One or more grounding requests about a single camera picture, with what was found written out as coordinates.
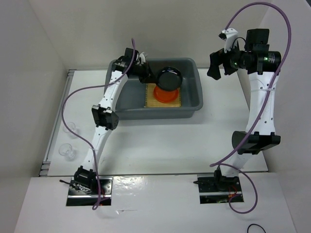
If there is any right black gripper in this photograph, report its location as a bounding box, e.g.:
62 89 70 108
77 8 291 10
207 40 250 80

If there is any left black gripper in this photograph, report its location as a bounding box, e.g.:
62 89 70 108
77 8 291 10
132 61 158 83

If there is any black round plate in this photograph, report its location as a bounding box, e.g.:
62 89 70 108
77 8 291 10
156 67 183 91

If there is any square bamboo mat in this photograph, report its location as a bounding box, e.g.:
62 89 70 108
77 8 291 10
145 83 182 108

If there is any orange plastic plate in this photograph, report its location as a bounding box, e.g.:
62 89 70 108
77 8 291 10
153 86 179 103

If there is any clear glass cup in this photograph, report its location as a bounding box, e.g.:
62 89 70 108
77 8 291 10
58 143 76 161
63 122 78 139

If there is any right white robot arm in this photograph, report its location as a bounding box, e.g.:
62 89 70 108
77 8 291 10
207 28 281 191

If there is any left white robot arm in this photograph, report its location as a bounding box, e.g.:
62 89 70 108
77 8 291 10
74 48 156 194

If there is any grey plastic bin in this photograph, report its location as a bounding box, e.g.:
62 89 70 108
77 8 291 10
115 58 203 120

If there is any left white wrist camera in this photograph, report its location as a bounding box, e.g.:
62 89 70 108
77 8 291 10
138 52 148 64

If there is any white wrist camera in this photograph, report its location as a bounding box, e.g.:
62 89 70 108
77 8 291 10
219 28 239 53
138 52 148 64

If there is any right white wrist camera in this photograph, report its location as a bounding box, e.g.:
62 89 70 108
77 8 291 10
219 28 239 53

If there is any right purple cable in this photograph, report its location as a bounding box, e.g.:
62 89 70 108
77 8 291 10
209 1 292 214

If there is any purple cable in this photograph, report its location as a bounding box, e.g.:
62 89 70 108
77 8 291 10
60 38 137 210
209 1 292 214

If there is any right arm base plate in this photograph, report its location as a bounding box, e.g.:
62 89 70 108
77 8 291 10
193 174 244 204

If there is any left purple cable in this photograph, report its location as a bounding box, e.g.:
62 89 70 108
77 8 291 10
60 38 137 210

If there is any aluminium table edge rail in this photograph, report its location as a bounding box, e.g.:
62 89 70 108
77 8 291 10
38 69 76 177

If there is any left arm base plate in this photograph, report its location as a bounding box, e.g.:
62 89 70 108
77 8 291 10
59 177 113 206

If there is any black cable loop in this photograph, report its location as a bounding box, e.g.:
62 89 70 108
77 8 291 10
247 223 266 233

